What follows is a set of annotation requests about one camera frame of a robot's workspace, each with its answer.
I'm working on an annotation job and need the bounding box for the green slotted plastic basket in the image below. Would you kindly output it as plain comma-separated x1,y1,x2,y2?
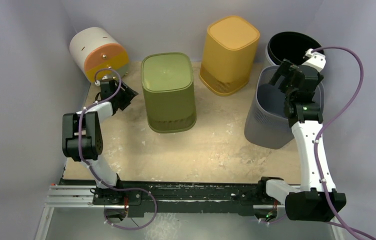
141,52,197,134

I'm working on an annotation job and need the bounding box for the grey plastic basket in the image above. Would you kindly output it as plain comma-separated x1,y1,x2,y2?
244,64,326,150

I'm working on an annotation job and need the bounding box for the orange plastic mesh basket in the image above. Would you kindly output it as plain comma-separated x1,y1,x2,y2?
199,15,260,96

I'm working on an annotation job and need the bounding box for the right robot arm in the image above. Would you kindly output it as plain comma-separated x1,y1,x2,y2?
256,59,347,222

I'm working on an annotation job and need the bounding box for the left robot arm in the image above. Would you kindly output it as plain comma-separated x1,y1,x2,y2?
61,79,138,205

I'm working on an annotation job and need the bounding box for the black round bin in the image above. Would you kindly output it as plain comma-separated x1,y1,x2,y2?
265,31,322,66

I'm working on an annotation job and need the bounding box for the white cylindrical drawer cabinet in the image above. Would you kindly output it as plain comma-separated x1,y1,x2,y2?
69,27,130,83

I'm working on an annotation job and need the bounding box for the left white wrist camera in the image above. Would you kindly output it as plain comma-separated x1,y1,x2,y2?
94,75,119,87

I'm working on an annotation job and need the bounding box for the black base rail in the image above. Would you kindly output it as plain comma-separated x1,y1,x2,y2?
59,179,286,220

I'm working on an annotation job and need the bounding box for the aluminium frame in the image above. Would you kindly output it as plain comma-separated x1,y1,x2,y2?
35,185,345,240

